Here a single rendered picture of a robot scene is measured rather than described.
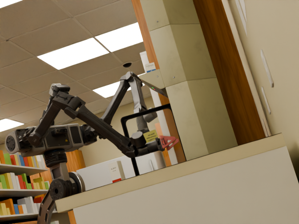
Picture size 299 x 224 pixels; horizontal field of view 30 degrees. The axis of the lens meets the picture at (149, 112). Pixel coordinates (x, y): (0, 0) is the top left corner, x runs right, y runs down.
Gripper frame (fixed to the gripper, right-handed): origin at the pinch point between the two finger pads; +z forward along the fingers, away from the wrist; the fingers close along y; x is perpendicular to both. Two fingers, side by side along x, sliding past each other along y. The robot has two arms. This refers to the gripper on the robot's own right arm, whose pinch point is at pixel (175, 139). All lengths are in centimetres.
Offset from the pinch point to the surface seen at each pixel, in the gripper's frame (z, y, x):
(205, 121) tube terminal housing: 18.2, -11.7, -2.4
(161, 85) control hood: 2.9, -14.9, -25.5
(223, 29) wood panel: 40, 22, -54
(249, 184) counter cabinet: 32, -118, 35
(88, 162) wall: -209, 539, -82
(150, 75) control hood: -1.2, -15.0, -32.1
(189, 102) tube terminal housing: 13.6, -14.8, -13.0
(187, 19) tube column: 24, -6, -57
